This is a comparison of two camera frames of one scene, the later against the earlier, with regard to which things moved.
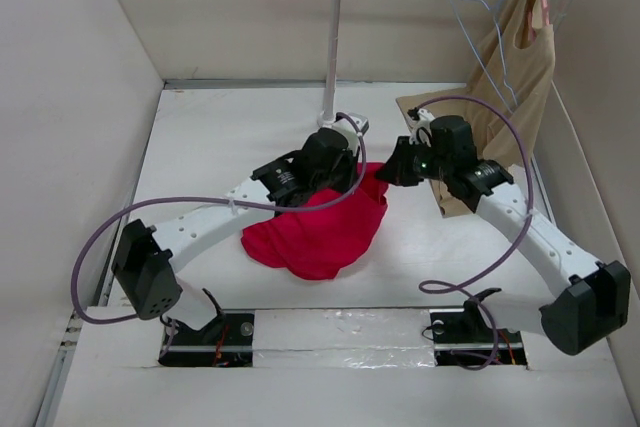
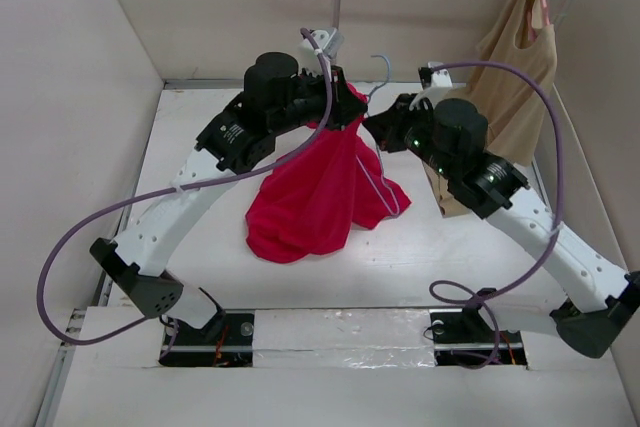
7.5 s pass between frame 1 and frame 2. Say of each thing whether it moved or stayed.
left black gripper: moved
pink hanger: stayed
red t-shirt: moved
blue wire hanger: moved
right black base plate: stayed
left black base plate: stayed
